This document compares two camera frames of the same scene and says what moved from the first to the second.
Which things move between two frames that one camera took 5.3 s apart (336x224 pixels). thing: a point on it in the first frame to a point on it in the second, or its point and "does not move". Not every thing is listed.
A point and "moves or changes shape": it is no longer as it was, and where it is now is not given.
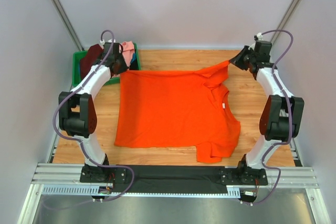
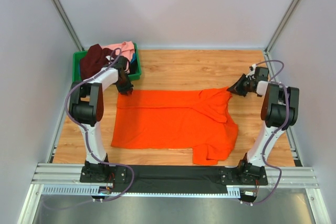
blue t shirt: [134, 62] does not move
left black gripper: [118, 66] to [125, 86]
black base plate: [172, 179] does not move
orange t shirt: [184, 109] moves or changes shape
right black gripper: [244, 57] to [243, 85]
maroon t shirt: [93, 54] does not move
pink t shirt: [128, 51] does not move
